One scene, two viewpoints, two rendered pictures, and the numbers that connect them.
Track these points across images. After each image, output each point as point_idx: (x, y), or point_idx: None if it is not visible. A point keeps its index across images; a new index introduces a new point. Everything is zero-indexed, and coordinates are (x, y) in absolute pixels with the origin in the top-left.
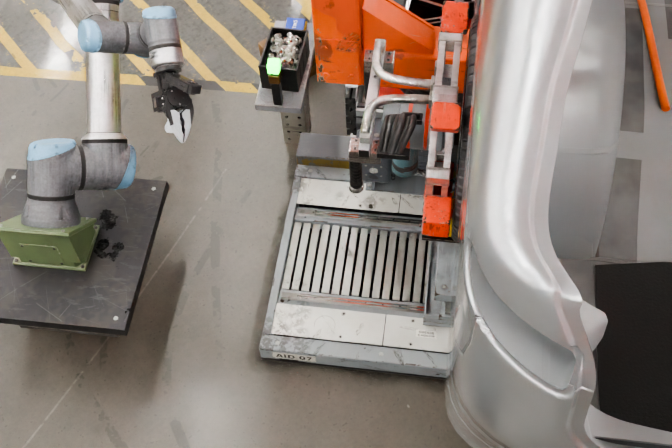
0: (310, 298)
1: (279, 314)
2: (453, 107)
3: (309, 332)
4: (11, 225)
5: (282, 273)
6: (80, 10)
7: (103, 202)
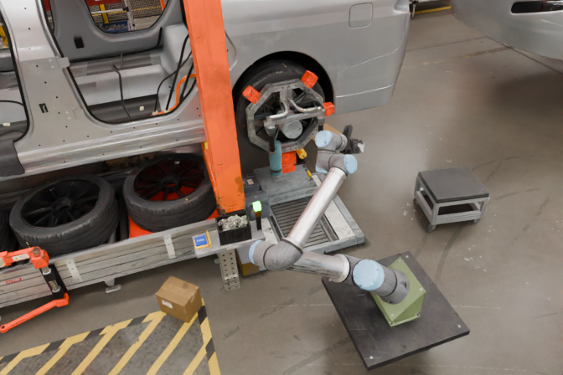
0: (329, 229)
1: (344, 236)
2: (309, 71)
3: (345, 223)
4: (415, 288)
5: (324, 244)
6: (332, 182)
7: (353, 297)
